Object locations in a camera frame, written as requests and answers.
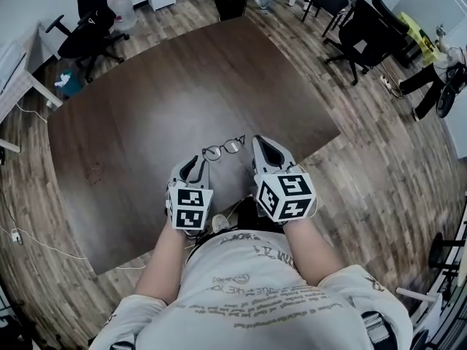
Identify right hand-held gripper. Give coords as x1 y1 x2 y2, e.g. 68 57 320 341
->
250 134 316 225

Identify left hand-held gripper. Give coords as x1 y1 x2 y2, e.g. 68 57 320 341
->
164 155 215 231

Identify black-framed eyeglasses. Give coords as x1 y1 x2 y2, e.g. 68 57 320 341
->
201 134 247 162

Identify person's left forearm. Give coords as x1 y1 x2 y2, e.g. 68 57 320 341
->
134 219 188 303

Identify person's right forearm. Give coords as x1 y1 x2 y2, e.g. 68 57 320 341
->
283 217 344 288

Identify person's white shoe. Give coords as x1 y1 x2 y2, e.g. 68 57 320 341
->
211 213 231 233

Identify person's black trousers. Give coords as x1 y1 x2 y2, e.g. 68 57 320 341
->
235 194 287 233

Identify person's white printed shirt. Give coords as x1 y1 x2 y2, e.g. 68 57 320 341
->
87 229 415 350

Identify teal waste bin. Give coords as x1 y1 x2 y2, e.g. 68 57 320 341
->
53 69 84 98

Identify black office chair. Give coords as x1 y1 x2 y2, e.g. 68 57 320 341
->
323 0 412 86
45 0 131 84

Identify white side table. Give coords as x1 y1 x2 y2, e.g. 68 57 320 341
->
0 19 64 153

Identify yellow table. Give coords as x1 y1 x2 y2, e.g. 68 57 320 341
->
398 11 445 68

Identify grey backpack strap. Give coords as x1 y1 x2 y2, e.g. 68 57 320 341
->
360 309 395 350

